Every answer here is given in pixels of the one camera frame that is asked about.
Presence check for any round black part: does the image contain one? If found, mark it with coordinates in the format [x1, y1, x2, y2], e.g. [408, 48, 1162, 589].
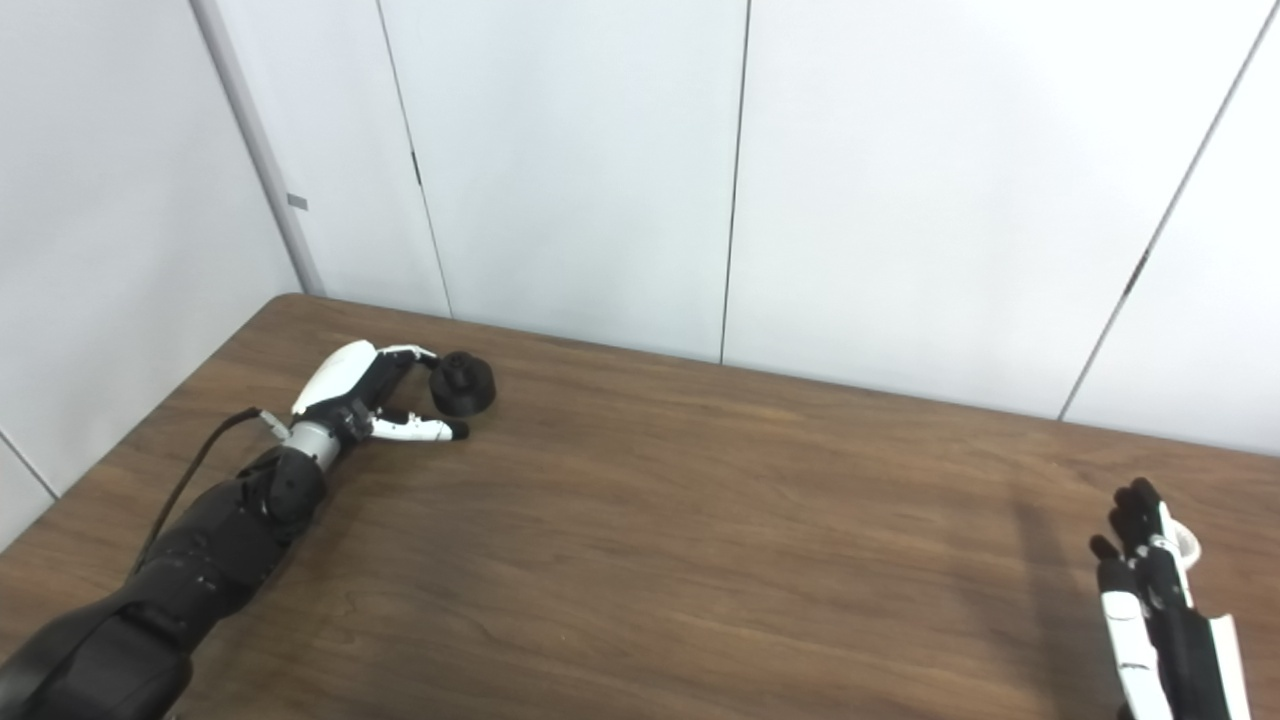
[428, 351, 497, 418]

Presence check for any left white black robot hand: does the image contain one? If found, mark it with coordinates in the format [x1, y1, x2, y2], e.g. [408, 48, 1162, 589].
[290, 340, 471, 446]

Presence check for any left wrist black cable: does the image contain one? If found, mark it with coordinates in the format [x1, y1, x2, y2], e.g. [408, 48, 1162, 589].
[128, 407, 291, 581]

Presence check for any grey wall corner trim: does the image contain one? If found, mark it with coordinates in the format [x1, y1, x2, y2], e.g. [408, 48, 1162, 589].
[190, 0, 326, 296]

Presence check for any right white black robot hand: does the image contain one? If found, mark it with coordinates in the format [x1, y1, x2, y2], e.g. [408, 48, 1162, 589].
[1088, 478, 1253, 720]

